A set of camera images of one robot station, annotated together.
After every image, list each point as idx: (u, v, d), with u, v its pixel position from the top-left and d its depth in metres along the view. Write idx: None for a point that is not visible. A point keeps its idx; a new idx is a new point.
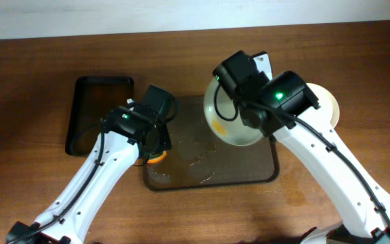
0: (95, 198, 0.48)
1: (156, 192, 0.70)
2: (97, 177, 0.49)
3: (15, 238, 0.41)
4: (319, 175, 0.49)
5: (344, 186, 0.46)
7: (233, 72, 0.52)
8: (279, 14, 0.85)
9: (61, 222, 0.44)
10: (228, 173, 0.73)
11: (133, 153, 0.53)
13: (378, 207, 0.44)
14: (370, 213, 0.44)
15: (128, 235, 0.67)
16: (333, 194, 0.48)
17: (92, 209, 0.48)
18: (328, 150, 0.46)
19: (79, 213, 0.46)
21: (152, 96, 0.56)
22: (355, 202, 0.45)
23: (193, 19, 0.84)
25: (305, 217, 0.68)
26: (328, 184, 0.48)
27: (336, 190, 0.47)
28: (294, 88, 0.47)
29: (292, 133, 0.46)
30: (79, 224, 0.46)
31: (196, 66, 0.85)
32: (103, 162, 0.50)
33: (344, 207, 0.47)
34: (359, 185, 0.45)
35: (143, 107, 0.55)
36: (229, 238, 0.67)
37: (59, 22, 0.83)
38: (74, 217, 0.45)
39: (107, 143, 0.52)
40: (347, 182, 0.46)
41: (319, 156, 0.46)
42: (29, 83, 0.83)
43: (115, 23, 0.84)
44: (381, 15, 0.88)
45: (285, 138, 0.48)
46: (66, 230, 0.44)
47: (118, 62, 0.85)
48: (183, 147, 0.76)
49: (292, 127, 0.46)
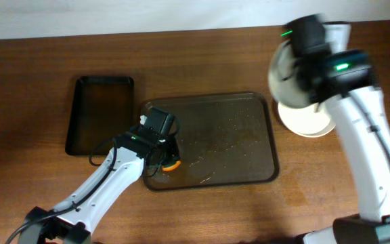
0: (109, 195, 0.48)
1: (156, 192, 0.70)
2: (112, 177, 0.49)
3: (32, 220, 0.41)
4: (351, 154, 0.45)
5: (374, 166, 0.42)
7: (309, 32, 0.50)
8: (279, 13, 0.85)
9: (76, 211, 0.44)
10: (228, 174, 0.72)
11: (140, 167, 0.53)
13: None
14: (388, 200, 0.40)
15: (128, 235, 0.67)
16: (357, 177, 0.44)
17: (105, 205, 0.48)
18: (371, 129, 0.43)
19: (94, 205, 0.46)
21: (153, 118, 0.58)
22: (377, 185, 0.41)
23: (193, 18, 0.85)
25: (305, 217, 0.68)
26: (357, 166, 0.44)
27: (363, 171, 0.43)
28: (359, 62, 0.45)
29: (342, 104, 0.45)
30: (94, 215, 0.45)
31: (196, 66, 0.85)
32: (116, 168, 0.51)
33: (364, 190, 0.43)
34: (386, 167, 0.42)
35: (146, 129, 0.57)
36: (229, 238, 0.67)
37: (60, 22, 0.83)
38: (89, 207, 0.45)
39: (120, 154, 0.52)
40: (377, 165, 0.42)
41: (359, 133, 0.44)
42: (29, 83, 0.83)
43: (115, 22, 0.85)
44: (381, 15, 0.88)
45: (335, 108, 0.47)
46: (82, 217, 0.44)
47: (118, 62, 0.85)
48: (183, 148, 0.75)
49: (344, 97, 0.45)
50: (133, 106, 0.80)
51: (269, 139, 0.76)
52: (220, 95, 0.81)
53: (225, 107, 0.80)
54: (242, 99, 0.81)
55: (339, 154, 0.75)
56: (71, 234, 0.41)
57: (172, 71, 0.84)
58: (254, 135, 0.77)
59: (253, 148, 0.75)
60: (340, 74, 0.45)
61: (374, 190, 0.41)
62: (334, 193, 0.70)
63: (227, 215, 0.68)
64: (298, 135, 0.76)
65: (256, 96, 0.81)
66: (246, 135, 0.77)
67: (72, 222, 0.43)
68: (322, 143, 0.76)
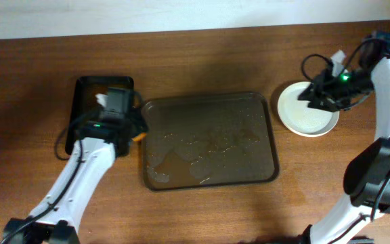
0: (84, 188, 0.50)
1: (156, 192, 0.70)
2: (84, 170, 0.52)
3: (10, 234, 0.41)
4: (379, 95, 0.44)
5: None
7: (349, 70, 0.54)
8: (279, 13, 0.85)
9: (55, 210, 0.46)
10: (228, 173, 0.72)
11: (110, 152, 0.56)
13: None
14: None
15: (128, 235, 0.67)
16: (378, 113, 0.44)
17: (82, 198, 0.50)
18: None
19: (71, 200, 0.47)
21: (113, 99, 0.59)
22: None
23: (193, 18, 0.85)
25: (305, 217, 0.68)
26: (380, 104, 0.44)
27: (386, 105, 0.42)
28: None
29: (388, 62, 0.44)
30: (73, 209, 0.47)
31: (196, 66, 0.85)
32: (86, 158, 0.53)
33: (381, 120, 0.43)
34: None
35: (108, 112, 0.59)
36: (229, 238, 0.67)
37: (60, 21, 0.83)
38: (67, 203, 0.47)
39: (89, 144, 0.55)
40: None
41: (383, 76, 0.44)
42: (29, 83, 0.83)
43: (115, 22, 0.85)
44: (379, 15, 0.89)
45: (382, 66, 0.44)
46: (62, 215, 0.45)
47: (118, 62, 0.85)
48: (183, 147, 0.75)
49: (388, 59, 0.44)
50: (133, 106, 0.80)
51: (269, 139, 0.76)
52: (220, 95, 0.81)
53: (225, 106, 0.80)
54: (242, 99, 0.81)
55: (339, 154, 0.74)
56: (57, 236, 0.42)
57: (172, 71, 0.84)
58: (253, 135, 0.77)
59: (253, 148, 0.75)
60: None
61: (389, 124, 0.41)
62: (334, 192, 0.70)
63: (227, 214, 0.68)
64: (298, 135, 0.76)
65: (256, 96, 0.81)
66: (246, 135, 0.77)
67: (53, 222, 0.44)
68: (322, 143, 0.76)
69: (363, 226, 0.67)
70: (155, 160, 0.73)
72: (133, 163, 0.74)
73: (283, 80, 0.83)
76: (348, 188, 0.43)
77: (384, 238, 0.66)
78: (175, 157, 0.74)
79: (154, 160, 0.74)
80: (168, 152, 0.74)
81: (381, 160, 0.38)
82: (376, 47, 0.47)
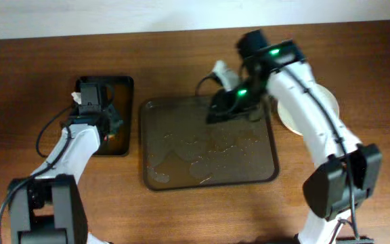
0: (76, 156, 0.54)
1: (156, 192, 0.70)
2: (75, 141, 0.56)
3: (12, 190, 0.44)
4: (298, 116, 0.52)
5: (310, 116, 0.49)
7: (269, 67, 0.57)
8: (278, 13, 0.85)
9: (53, 169, 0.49)
10: (228, 173, 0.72)
11: (95, 136, 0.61)
13: (338, 138, 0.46)
14: (330, 141, 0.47)
15: (128, 235, 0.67)
16: (302, 129, 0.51)
17: (78, 161, 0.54)
18: (305, 91, 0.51)
19: (68, 161, 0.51)
21: (84, 93, 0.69)
22: (319, 131, 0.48)
23: (193, 17, 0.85)
25: (305, 217, 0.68)
26: (301, 122, 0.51)
27: (305, 124, 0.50)
28: (278, 55, 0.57)
29: (278, 78, 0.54)
30: (70, 168, 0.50)
31: (196, 66, 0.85)
32: (74, 135, 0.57)
33: (309, 137, 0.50)
34: (322, 118, 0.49)
35: (85, 106, 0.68)
36: (229, 237, 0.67)
37: (59, 21, 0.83)
38: (64, 164, 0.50)
39: (75, 128, 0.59)
40: (312, 115, 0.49)
41: (295, 96, 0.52)
42: (29, 83, 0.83)
43: (115, 22, 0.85)
44: (378, 15, 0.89)
45: (285, 86, 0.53)
46: (59, 172, 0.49)
47: (117, 62, 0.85)
48: (183, 147, 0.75)
49: (278, 73, 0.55)
50: (133, 106, 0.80)
51: (269, 139, 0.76)
52: None
53: None
54: None
55: None
56: (57, 183, 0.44)
57: (171, 71, 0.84)
58: (253, 135, 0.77)
59: (253, 148, 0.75)
60: (279, 59, 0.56)
61: (315, 137, 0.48)
62: None
63: (227, 214, 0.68)
64: (298, 135, 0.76)
65: None
66: (246, 135, 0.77)
67: (53, 176, 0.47)
68: None
69: (363, 226, 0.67)
70: (156, 160, 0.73)
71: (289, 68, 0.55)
72: (133, 163, 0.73)
73: None
76: (315, 210, 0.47)
77: (384, 238, 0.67)
78: (175, 157, 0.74)
79: (154, 160, 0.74)
80: (168, 152, 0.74)
81: (334, 181, 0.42)
82: (282, 51, 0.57)
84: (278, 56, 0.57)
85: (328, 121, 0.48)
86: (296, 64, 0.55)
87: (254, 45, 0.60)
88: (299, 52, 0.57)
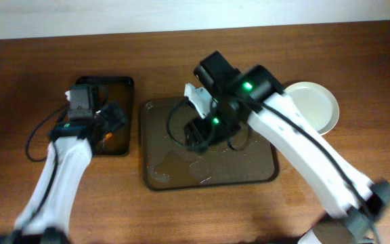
0: (66, 190, 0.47)
1: (156, 192, 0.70)
2: (61, 172, 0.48)
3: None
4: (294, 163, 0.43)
5: (312, 164, 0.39)
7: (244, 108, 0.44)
8: (279, 13, 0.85)
9: (40, 214, 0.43)
10: (228, 174, 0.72)
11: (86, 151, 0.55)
13: (347, 181, 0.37)
14: (342, 190, 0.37)
15: (128, 235, 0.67)
16: (307, 178, 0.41)
17: (68, 196, 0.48)
18: (296, 131, 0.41)
19: (54, 201, 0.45)
21: (76, 93, 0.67)
22: (323, 178, 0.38)
23: (193, 19, 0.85)
25: (304, 217, 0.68)
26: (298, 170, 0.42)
27: (310, 173, 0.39)
28: (256, 83, 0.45)
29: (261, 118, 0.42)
30: (58, 209, 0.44)
31: (196, 66, 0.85)
32: (61, 159, 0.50)
33: (320, 190, 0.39)
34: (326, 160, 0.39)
35: (76, 110, 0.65)
36: (229, 237, 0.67)
37: (59, 22, 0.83)
38: (51, 205, 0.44)
39: (63, 147, 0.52)
40: (314, 161, 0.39)
41: (288, 141, 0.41)
42: (29, 83, 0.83)
43: (115, 23, 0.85)
44: (378, 15, 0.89)
45: (259, 126, 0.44)
46: (47, 217, 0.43)
47: (118, 62, 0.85)
48: (183, 147, 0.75)
49: (261, 112, 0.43)
50: (133, 106, 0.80)
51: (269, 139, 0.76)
52: None
53: None
54: None
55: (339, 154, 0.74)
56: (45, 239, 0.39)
57: (171, 72, 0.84)
58: (253, 135, 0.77)
59: (253, 148, 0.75)
60: (254, 93, 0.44)
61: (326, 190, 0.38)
62: None
63: (227, 214, 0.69)
64: None
65: None
66: (245, 135, 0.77)
67: (43, 224, 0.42)
68: None
69: None
70: (155, 160, 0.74)
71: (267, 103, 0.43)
72: (133, 163, 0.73)
73: (283, 81, 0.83)
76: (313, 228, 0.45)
77: (384, 238, 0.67)
78: (175, 157, 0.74)
79: (154, 160, 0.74)
80: (168, 152, 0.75)
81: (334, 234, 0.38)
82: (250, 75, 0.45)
84: (252, 92, 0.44)
85: (336, 166, 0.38)
86: (272, 96, 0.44)
87: (217, 74, 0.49)
88: (275, 83, 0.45)
